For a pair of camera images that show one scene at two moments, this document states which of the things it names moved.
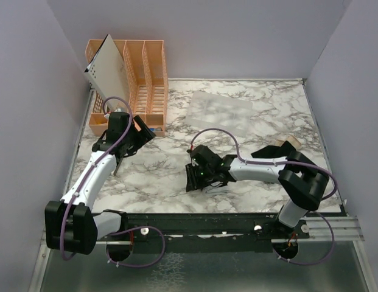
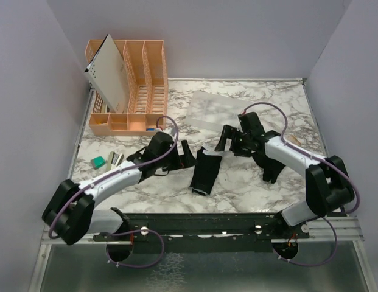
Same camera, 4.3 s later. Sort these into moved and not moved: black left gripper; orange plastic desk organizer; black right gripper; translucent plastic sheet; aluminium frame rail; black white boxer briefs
Moved: black left gripper; black right gripper; black white boxer briefs
Not moved: orange plastic desk organizer; aluminium frame rail; translucent plastic sheet
